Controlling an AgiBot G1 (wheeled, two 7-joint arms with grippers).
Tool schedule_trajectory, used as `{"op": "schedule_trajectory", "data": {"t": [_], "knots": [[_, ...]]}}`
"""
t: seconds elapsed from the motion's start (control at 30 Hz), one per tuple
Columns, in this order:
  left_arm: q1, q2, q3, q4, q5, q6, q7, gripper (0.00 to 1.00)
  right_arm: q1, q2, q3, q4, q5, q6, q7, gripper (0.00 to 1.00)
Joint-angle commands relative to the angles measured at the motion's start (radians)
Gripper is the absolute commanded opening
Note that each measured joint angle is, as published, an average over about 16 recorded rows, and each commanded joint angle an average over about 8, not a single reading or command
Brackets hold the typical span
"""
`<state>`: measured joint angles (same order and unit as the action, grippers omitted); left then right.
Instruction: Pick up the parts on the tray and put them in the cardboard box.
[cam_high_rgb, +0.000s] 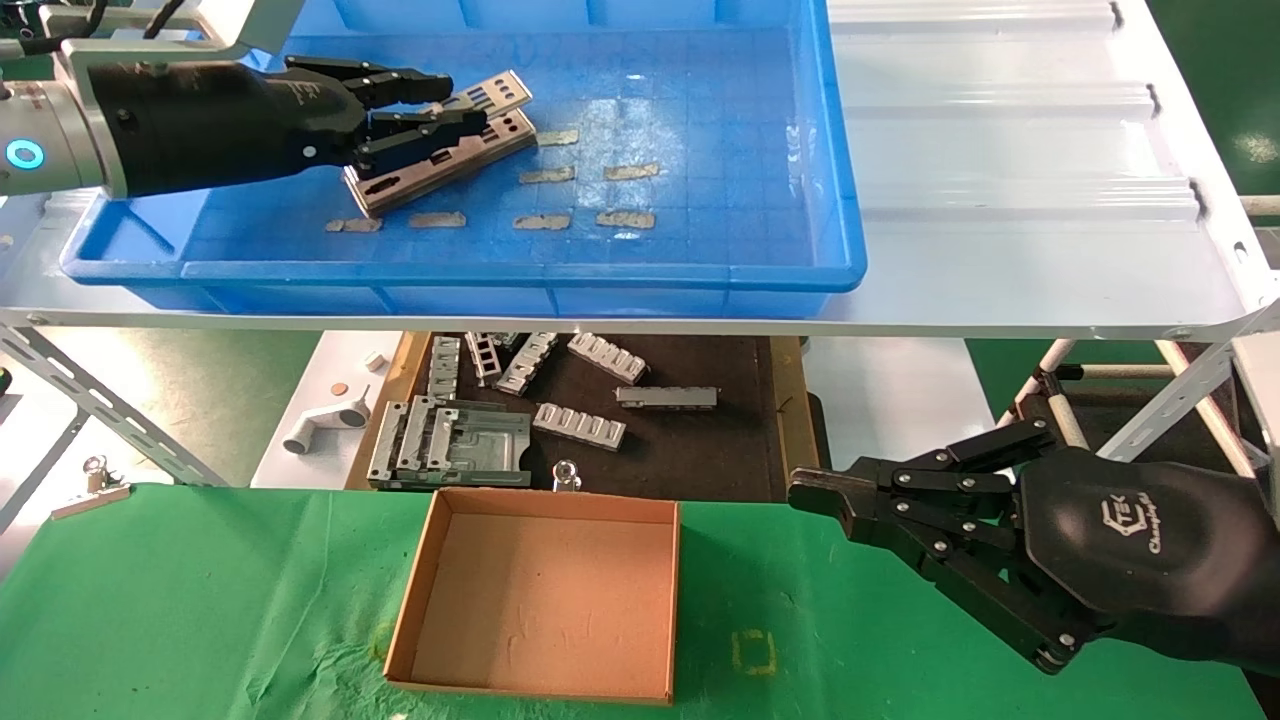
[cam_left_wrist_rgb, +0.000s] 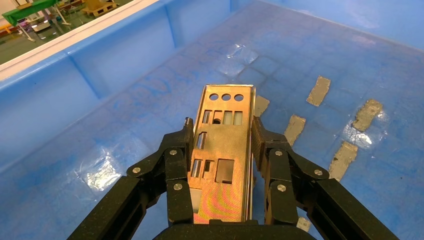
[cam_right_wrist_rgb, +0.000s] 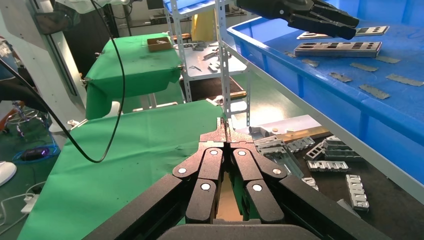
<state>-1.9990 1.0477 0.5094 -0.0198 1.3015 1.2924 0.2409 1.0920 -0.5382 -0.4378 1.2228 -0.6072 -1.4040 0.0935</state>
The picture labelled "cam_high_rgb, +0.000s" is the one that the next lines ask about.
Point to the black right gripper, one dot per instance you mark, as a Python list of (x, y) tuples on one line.
[(1150, 550)]

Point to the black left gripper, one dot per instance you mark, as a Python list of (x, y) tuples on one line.
[(220, 125)]

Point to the silver metal I/O shield plate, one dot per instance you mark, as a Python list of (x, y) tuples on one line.
[(500, 90), (400, 190)]

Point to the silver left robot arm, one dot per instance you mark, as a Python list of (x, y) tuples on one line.
[(45, 140)]

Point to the blue plastic tray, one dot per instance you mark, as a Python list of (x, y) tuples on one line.
[(700, 100)]

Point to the brown cardboard box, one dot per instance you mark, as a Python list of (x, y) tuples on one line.
[(550, 600)]

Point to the beige pipe with black joint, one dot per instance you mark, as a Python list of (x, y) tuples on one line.
[(1068, 420)]

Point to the small white cube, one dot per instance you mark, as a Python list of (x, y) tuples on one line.
[(375, 360)]

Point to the perforated metal shelf brace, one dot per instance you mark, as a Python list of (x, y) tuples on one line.
[(100, 405), (1180, 395)]

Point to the grey narrow metal bar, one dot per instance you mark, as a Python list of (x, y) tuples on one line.
[(667, 397)]

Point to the white plastic pipe fitting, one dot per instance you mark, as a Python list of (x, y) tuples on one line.
[(320, 425)]

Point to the large grey metal plate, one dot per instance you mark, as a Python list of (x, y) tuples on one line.
[(480, 445)]

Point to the white metal shelf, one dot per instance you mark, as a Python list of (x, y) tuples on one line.
[(1000, 150)]

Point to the white pipe end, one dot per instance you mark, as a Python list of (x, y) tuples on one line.
[(1262, 205)]

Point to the long silver binder clip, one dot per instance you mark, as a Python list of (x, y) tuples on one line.
[(97, 478)]

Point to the green table cloth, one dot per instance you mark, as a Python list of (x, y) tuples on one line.
[(200, 600)]

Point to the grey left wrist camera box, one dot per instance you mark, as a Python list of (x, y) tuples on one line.
[(230, 20)]

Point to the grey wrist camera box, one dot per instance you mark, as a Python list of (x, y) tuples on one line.
[(230, 20), (1262, 400)]

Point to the white frame pipe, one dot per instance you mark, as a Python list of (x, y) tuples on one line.
[(1055, 362)]

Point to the beige horizontal frame pipe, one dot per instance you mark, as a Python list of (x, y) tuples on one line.
[(1130, 372)]

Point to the grey slotted metal bracket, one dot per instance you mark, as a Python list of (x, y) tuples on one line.
[(527, 364), (484, 357), (607, 357), (579, 426), (443, 368)]

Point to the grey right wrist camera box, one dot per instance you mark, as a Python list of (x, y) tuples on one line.
[(1262, 400)]

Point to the grey metal frame strut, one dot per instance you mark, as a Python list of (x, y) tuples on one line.
[(40, 470)]

